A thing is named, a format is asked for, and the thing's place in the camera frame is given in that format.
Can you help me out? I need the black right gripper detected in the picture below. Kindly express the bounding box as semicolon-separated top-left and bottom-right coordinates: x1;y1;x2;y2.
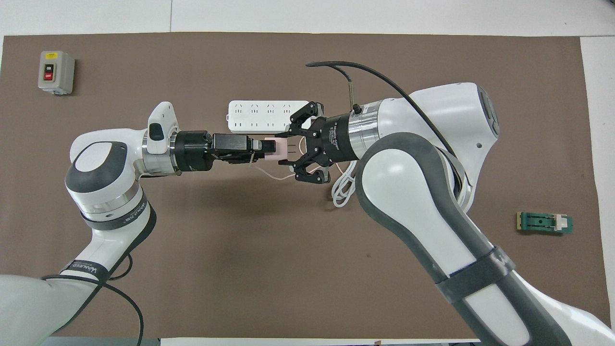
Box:
278;101;356;185

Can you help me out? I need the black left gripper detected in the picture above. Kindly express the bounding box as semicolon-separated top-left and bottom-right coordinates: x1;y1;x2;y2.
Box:
173;130;278;173

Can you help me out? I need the pink charger block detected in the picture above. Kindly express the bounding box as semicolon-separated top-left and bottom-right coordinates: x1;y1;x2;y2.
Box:
261;139;301;161

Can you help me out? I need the pink charging cable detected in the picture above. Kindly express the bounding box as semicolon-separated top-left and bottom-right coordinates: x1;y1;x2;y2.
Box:
249;136;347;183

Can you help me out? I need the white power strip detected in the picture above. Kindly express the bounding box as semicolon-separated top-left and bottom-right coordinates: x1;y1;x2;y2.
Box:
227;99;311;135

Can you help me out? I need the brown table mat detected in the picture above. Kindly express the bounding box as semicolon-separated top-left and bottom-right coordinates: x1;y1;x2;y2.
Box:
0;32;614;339

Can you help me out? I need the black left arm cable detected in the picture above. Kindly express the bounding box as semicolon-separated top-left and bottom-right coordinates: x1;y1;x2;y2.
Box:
40;252;145;346

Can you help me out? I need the grey on off switch box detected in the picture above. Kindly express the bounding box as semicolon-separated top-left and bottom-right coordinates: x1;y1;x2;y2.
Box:
37;50;76;96

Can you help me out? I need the green knife switch yellow base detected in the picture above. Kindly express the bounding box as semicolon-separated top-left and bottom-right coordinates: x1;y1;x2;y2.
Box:
516;211;574;236

